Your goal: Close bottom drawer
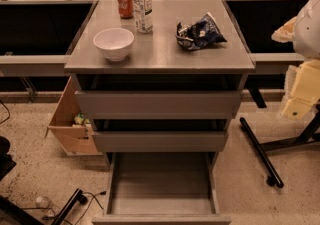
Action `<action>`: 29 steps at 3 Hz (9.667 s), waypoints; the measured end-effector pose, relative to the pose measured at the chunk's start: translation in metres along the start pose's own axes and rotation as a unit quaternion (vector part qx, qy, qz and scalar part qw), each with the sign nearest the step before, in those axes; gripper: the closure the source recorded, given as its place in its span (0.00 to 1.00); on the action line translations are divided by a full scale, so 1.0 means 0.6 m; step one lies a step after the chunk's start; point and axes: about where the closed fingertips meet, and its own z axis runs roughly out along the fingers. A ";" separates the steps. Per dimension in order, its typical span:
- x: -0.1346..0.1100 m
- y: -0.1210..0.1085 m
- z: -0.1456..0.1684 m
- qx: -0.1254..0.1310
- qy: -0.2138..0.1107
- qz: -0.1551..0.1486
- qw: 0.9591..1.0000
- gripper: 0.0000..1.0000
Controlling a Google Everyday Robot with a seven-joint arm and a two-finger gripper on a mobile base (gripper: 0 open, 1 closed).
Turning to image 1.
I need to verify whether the grey top drawer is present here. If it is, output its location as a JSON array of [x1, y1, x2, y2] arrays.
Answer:
[[75, 91, 240, 119]]

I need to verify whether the clear plastic water bottle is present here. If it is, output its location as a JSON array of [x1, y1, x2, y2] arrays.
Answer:
[[132, 0, 153, 33]]

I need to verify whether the black stand leg left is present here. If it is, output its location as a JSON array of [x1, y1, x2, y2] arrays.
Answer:
[[51, 189, 88, 225]]

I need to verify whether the white bowl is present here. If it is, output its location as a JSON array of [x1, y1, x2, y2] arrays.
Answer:
[[93, 28, 134, 61]]

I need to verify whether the orange soda can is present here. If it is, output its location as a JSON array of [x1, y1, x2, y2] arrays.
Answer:
[[117, 0, 133, 19]]

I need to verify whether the grey bottom drawer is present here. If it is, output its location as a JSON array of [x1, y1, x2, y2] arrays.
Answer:
[[92, 152, 231, 225]]

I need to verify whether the green item in box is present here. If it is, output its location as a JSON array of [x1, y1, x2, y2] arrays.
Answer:
[[74, 113, 90, 126]]

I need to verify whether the grey middle drawer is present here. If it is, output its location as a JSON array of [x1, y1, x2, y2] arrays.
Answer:
[[92, 131, 228, 152]]

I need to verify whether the blue crumpled chip bag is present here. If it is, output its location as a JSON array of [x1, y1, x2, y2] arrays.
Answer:
[[176, 12, 226, 51]]

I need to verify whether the black stand base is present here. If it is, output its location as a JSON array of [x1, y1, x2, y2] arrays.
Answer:
[[240, 104, 320, 188]]

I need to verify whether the grey drawer cabinet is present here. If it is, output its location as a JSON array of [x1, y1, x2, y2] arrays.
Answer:
[[63, 0, 256, 163]]

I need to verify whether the black floor cable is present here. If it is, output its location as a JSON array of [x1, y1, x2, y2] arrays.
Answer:
[[73, 190, 107, 225]]

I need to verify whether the cardboard box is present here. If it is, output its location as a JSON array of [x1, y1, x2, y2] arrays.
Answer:
[[48, 79, 100, 155]]

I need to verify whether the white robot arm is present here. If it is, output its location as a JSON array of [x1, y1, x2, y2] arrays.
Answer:
[[271, 0, 320, 119]]

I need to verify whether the grey drawer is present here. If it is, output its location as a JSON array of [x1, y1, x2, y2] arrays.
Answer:
[[75, 91, 240, 119], [92, 152, 231, 225], [92, 131, 228, 152]]

